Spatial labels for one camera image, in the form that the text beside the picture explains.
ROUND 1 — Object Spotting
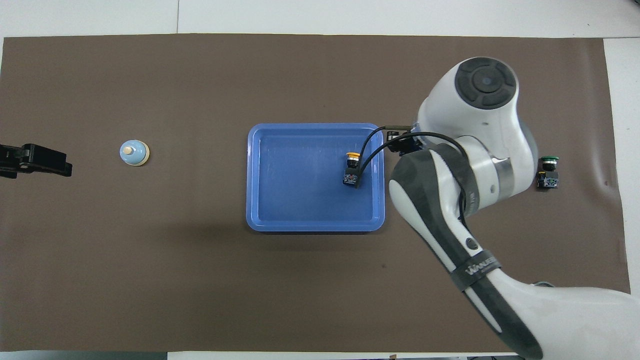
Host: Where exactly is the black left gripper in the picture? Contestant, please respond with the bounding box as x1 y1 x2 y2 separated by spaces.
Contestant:
0 143 74 179

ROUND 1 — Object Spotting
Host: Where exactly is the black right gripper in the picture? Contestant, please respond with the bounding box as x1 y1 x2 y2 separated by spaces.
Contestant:
387 130 424 157

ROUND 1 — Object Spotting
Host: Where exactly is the yellow push button switch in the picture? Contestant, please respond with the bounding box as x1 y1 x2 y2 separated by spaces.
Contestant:
342 151 362 189

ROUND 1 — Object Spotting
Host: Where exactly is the light blue desk bell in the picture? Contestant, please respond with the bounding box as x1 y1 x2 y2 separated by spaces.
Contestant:
119 138 151 167

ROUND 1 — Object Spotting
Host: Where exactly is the green push button switch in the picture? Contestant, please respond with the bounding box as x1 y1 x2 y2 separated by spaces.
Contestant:
537 155 560 190

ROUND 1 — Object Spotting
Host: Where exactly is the blue plastic tray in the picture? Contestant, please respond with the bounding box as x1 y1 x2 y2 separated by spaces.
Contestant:
245 123 386 233

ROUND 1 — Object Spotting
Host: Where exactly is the brown table mat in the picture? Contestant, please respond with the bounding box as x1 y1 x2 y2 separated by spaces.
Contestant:
0 33 632 353

